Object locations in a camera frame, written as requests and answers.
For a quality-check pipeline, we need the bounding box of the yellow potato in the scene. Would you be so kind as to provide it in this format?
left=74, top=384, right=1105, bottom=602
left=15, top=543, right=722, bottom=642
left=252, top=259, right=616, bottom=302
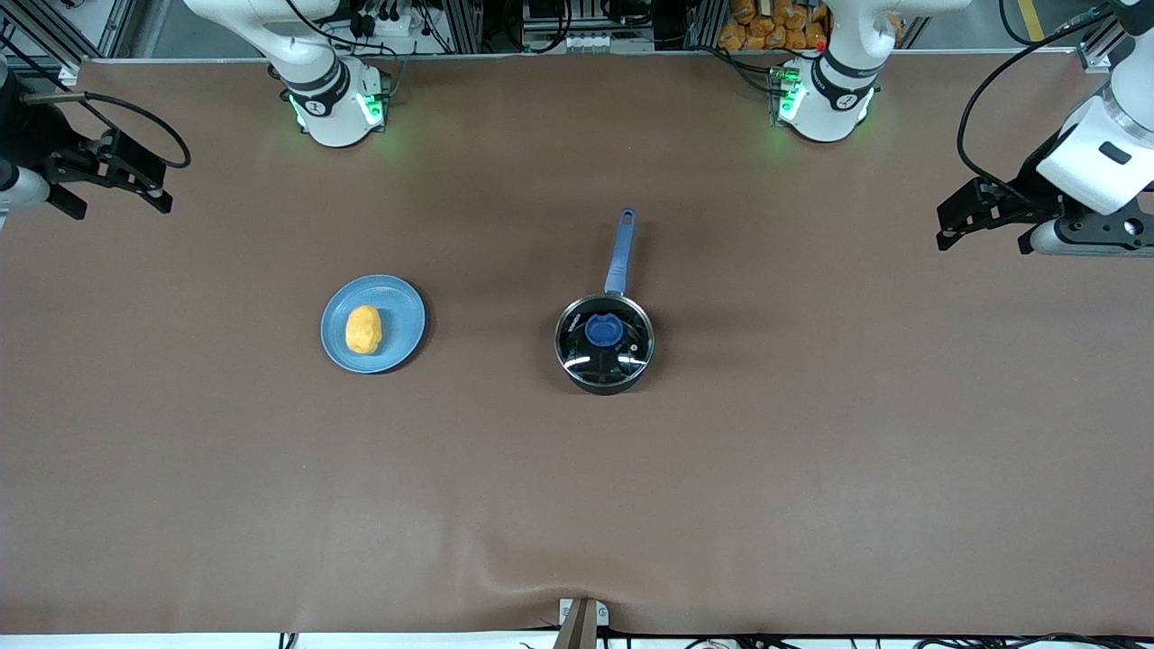
left=344, top=305, right=383, bottom=355

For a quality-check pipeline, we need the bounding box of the glass lid blue knob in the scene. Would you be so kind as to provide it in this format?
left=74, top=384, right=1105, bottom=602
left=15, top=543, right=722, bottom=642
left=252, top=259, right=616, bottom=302
left=555, top=294, right=655, bottom=379

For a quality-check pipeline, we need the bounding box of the bag of orange items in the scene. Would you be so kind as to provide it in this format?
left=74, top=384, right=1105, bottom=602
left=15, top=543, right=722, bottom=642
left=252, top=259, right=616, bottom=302
left=719, top=0, right=830, bottom=51

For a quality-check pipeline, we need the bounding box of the white power strip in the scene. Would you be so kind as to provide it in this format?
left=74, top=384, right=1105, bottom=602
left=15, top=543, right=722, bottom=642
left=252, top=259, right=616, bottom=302
left=347, top=7, right=407, bottom=39

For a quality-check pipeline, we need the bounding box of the blue round plate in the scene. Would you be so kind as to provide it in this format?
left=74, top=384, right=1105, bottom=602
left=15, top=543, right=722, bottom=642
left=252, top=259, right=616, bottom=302
left=320, top=274, right=428, bottom=375

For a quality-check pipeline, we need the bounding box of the brown table cover mat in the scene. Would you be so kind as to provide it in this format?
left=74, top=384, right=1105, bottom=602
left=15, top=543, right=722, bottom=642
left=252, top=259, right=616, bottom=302
left=0, top=50, right=1154, bottom=637

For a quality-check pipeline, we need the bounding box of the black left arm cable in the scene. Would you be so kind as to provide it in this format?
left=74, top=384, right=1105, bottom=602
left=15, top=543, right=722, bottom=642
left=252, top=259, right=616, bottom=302
left=957, top=11, right=1112, bottom=197

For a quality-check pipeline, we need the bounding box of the aluminium frame rail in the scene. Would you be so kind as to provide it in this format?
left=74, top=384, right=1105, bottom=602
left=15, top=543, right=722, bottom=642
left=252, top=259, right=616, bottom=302
left=0, top=0, right=138, bottom=87

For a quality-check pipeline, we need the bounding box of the aluminium corner post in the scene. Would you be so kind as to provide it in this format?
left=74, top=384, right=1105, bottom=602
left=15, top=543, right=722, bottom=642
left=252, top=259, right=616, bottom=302
left=1077, top=5, right=1130, bottom=73

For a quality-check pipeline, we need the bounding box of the black pot blue handle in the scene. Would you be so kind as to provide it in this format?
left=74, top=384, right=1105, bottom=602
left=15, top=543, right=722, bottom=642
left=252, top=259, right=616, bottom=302
left=554, top=208, right=656, bottom=396

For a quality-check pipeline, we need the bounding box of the metal table edge bracket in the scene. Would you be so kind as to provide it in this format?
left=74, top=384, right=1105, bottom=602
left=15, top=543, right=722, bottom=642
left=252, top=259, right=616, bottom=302
left=557, top=597, right=610, bottom=649

